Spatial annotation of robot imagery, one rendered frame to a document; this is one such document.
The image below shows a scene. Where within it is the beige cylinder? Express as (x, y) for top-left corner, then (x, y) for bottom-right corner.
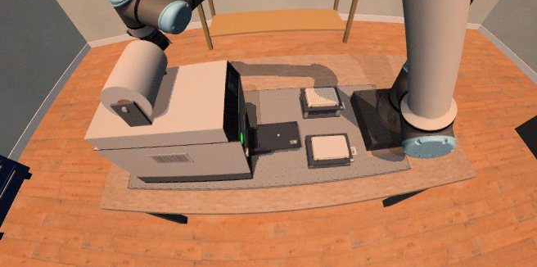
(100, 40), (168, 118)

